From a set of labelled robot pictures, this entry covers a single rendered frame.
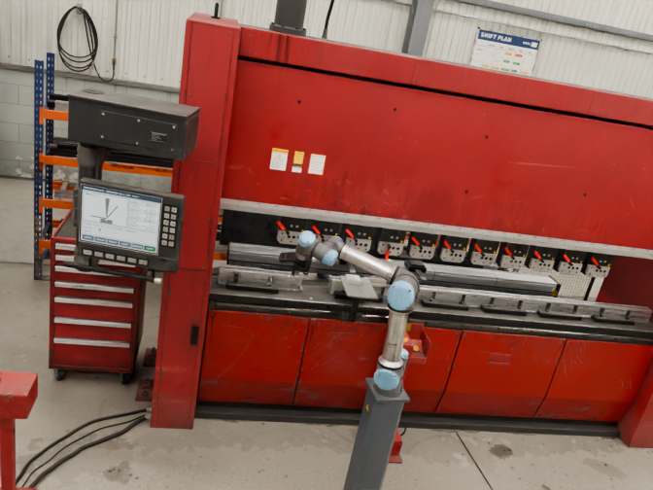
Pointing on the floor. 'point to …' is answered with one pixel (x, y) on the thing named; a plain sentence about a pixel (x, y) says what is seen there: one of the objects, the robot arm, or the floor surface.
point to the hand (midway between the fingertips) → (292, 273)
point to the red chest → (92, 312)
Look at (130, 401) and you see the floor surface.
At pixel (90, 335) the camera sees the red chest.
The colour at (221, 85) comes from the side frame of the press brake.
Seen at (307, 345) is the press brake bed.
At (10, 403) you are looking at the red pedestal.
